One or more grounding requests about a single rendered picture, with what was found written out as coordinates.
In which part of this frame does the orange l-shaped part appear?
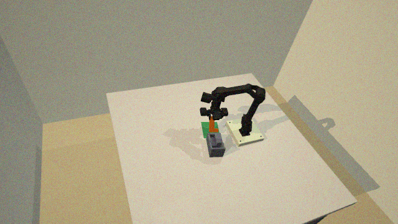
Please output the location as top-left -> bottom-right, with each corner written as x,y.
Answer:
209,116 -> 218,133

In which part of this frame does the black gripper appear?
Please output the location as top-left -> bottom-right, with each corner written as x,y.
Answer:
200,102 -> 228,120

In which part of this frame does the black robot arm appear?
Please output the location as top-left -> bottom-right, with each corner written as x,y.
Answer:
201,83 -> 266,136

